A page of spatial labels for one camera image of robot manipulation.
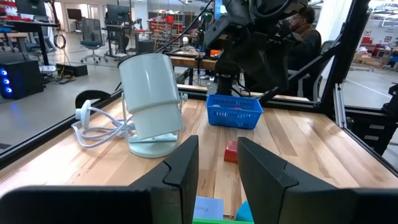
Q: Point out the light blue cube charger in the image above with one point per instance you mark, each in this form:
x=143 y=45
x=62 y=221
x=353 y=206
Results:
x=208 y=207

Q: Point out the cyan and white charger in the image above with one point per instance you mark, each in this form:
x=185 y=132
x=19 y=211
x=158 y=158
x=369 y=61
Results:
x=244 y=213

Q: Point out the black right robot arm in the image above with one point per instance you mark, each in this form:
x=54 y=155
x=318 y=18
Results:
x=264 y=9

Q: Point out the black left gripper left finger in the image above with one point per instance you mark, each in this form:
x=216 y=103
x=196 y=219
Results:
x=155 y=199

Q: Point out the blue plastic basket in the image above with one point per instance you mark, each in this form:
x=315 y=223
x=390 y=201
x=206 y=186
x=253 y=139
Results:
x=233 y=116

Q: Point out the black flat box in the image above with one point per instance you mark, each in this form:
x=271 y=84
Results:
x=71 y=70

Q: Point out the person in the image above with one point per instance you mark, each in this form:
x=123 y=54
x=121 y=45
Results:
x=308 y=43

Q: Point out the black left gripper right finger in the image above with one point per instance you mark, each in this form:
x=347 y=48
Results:
x=295 y=199

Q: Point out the black monitor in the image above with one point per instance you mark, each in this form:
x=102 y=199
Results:
x=118 y=14

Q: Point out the black computer with blue lights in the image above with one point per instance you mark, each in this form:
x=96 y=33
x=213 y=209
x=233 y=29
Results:
x=25 y=77

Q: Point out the wooden workbench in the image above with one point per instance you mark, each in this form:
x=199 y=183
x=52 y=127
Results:
x=192 y=62

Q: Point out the large red charger block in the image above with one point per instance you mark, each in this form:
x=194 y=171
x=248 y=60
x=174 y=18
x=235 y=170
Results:
x=230 y=152

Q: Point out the green plastic basket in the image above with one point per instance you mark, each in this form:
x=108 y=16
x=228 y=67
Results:
x=217 y=221

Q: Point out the grey office chair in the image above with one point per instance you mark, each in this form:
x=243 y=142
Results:
x=91 y=31

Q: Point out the black aluminium table frame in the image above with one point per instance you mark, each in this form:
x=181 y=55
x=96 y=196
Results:
x=351 y=46

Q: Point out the white spot lamp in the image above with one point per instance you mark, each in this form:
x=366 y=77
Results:
x=149 y=93

